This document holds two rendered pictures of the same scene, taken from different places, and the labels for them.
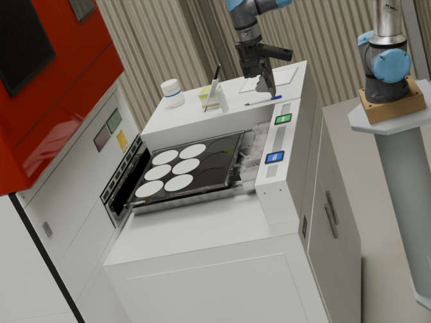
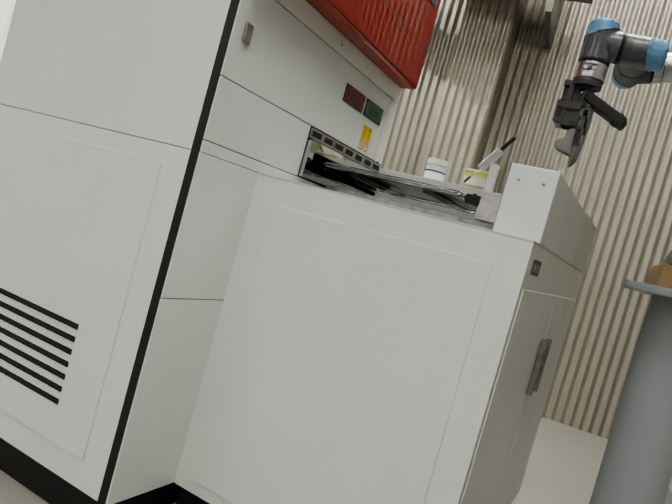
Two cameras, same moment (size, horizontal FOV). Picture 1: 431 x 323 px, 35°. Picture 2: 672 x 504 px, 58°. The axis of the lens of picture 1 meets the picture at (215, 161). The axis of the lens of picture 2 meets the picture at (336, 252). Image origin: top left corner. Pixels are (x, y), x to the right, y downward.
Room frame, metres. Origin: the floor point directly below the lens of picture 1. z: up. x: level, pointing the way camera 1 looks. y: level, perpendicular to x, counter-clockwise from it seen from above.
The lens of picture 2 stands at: (0.48, 0.06, 0.75)
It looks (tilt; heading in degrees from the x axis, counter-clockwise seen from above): 2 degrees down; 7
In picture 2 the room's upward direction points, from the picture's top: 16 degrees clockwise
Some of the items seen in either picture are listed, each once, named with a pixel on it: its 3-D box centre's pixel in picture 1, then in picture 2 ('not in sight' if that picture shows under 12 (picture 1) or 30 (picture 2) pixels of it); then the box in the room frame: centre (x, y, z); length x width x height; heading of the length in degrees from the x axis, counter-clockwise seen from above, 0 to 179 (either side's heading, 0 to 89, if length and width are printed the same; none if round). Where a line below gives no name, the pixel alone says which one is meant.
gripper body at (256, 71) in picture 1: (253, 56); (577, 106); (2.07, -0.23, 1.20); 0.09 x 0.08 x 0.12; 70
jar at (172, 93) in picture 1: (172, 93); (434, 173); (2.58, 0.06, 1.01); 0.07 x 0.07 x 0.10
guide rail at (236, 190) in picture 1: (201, 197); (412, 211); (2.00, 0.09, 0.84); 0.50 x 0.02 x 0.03; 70
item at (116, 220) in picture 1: (131, 181); (343, 175); (2.19, 0.30, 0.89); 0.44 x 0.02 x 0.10; 160
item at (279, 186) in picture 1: (286, 156); (546, 221); (1.94, -0.22, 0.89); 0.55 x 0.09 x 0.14; 160
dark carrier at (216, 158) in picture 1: (186, 166); (413, 191); (2.13, 0.10, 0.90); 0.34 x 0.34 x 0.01; 70
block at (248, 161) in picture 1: (256, 160); not in sight; (1.98, -0.13, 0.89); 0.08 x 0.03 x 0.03; 70
